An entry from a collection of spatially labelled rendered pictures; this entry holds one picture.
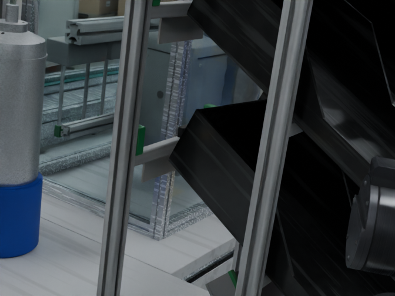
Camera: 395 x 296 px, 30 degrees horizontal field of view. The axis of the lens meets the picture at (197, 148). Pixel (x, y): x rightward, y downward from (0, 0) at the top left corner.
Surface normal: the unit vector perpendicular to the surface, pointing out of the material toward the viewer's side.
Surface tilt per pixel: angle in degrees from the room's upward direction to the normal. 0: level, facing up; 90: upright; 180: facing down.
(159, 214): 90
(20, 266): 0
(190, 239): 0
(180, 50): 90
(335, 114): 25
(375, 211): 57
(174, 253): 0
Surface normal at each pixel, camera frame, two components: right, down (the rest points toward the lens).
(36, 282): 0.13, -0.94
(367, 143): 0.42, -0.73
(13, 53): 0.36, 0.14
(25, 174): 0.74, 0.30
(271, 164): -0.54, 0.19
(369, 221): -0.08, -0.03
